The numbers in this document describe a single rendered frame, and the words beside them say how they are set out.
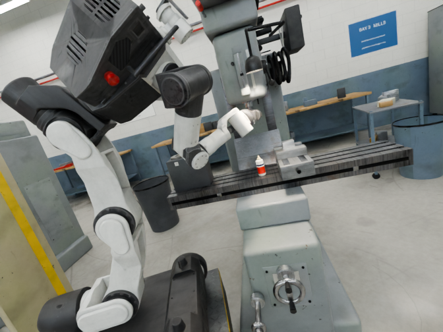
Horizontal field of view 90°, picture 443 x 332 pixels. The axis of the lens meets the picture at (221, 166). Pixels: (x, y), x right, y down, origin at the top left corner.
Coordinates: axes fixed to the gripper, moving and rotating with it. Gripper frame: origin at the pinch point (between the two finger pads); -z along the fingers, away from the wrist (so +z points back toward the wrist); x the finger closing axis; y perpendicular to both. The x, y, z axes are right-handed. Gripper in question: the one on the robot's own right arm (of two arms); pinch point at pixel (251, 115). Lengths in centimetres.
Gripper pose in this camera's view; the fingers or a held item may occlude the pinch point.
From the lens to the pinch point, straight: 121.0
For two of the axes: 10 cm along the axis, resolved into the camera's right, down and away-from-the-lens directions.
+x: -9.0, 1.3, 4.1
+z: -3.5, 3.2, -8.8
